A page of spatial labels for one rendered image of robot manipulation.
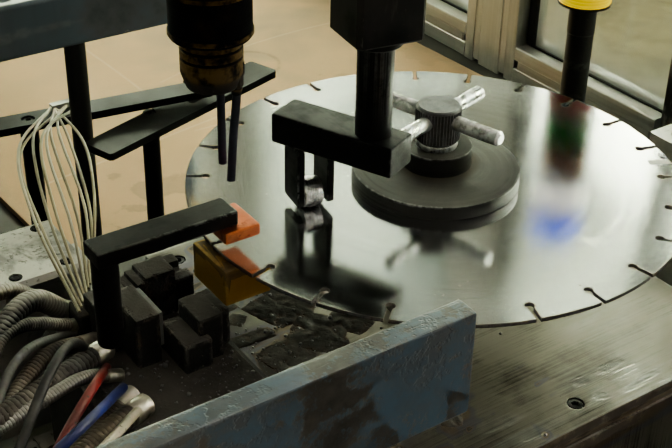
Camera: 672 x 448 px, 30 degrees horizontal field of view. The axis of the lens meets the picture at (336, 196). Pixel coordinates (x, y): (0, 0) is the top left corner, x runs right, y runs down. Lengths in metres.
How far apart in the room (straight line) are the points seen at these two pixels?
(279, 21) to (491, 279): 0.89
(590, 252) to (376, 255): 0.13
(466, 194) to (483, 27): 0.69
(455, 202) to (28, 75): 0.77
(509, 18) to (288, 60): 0.26
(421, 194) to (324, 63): 0.68
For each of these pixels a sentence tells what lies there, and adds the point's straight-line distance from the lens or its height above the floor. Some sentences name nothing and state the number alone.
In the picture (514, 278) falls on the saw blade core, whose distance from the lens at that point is 0.74.
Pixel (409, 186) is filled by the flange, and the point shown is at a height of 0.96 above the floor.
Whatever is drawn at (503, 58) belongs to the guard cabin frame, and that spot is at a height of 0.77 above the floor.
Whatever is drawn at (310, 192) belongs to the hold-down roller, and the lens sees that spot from 0.78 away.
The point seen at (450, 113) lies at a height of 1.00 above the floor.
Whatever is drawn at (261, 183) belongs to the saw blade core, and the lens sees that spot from 0.82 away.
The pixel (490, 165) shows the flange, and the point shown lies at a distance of 0.83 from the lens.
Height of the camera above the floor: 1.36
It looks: 31 degrees down
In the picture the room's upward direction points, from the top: 1 degrees clockwise
